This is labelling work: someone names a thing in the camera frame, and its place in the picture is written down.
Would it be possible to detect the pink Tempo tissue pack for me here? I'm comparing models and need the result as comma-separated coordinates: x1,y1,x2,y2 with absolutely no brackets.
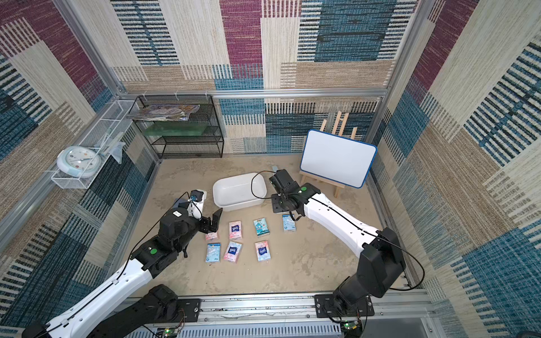
205,232,219,241
228,221,242,239

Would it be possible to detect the light blue unicorn tissue pack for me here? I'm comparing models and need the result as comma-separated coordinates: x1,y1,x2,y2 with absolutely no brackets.
282,215,297,232

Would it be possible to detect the blue white tissue pack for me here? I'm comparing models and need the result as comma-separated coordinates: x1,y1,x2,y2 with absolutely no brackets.
206,243,221,263

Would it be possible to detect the teal cartoon tissue pack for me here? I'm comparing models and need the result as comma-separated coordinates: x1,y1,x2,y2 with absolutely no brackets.
254,218,270,237

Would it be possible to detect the blue Tempo tissue pack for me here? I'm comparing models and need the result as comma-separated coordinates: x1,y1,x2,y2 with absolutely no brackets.
223,242,242,263

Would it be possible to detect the white storage box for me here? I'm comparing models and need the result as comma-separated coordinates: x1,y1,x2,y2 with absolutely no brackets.
213,173,267,212

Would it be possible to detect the pink white tissue pack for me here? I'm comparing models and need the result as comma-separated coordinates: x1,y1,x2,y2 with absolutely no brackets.
254,241,271,262

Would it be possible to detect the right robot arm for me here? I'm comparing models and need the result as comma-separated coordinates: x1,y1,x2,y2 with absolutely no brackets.
271,181,406,318

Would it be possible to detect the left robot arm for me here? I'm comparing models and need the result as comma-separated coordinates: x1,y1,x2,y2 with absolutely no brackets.
22,201,223,337

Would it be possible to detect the blue framed whiteboard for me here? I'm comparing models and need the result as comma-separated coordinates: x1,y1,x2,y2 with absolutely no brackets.
300,130,378,189

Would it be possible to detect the green board on shelf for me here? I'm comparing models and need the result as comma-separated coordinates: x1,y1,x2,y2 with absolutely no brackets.
143,122,209,137

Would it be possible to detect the colourful magazine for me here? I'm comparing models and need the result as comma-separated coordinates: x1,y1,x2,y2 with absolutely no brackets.
126,104,201,122

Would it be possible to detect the round white clock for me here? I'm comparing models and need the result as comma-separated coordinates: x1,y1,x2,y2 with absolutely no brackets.
56,146,101,179

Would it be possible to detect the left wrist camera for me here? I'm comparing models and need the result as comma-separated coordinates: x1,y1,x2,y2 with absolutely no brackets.
188,190,207,219

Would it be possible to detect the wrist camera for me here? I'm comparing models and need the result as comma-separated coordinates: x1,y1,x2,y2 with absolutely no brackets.
188,190,207,219
270,169,299,194

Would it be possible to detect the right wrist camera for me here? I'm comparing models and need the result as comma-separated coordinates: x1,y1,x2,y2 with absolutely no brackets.
270,169,299,194

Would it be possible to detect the black wire shelf rack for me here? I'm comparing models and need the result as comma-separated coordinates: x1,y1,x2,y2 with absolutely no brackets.
126,94,225,160

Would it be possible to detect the white wire basket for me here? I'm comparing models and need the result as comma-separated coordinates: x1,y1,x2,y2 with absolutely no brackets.
51,100,133,190

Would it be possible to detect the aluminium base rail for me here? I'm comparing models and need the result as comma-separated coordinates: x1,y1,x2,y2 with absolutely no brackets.
71,289,436,338

